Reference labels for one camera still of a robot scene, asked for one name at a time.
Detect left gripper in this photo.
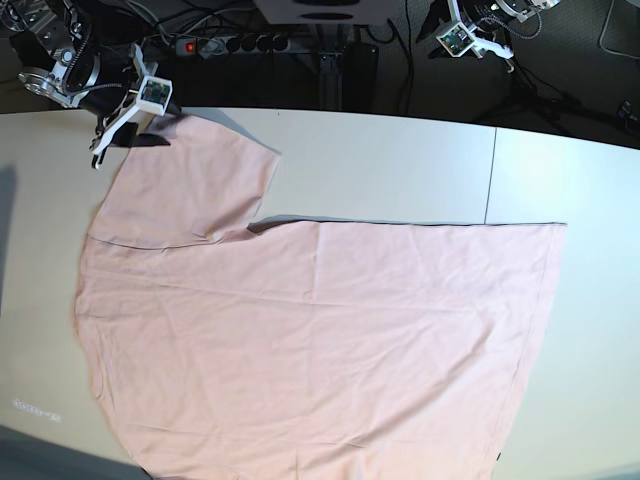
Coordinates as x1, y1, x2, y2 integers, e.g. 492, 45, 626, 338
416, 0, 515, 73

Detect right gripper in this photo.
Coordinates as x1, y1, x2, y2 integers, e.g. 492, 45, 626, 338
90, 43, 170, 169

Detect pink T-shirt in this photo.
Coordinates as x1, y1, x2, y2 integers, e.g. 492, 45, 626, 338
74, 116, 566, 479

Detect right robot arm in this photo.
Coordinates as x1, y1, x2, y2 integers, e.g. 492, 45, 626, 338
1, 1, 181, 169

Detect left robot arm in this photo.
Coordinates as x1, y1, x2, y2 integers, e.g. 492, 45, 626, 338
416, 0, 558, 72

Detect black power adapter box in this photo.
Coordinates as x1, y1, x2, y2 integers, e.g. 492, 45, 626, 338
342, 42, 379, 113

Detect black power strip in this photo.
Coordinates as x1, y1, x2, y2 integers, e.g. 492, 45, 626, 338
174, 34, 293, 59

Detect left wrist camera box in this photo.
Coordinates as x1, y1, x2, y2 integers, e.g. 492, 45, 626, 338
436, 22, 475, 58

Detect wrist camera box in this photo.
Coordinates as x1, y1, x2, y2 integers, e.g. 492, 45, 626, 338
436, 22, 475, 58
135, 75, 173, 116

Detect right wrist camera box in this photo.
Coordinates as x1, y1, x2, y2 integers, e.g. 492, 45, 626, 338
135, 75, 173, 116

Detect aluminium table leg post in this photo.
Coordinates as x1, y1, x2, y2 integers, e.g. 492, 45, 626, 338
318, 53, 342, 111

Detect black floor cable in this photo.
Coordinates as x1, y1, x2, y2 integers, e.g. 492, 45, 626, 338
499, 49, 601, 121

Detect white cable loop on floor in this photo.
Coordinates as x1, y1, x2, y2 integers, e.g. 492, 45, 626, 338
597, 0, 640, 62

